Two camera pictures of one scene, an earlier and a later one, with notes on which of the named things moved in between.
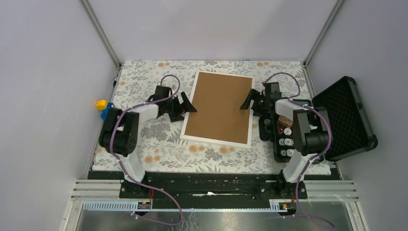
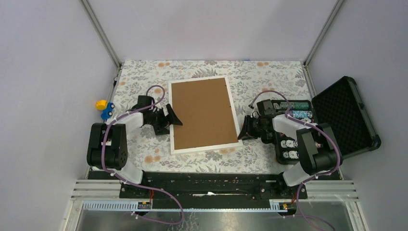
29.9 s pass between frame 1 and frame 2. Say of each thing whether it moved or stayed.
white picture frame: moved
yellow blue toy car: stayed
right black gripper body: moved
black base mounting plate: stayed
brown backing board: moved
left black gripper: moved
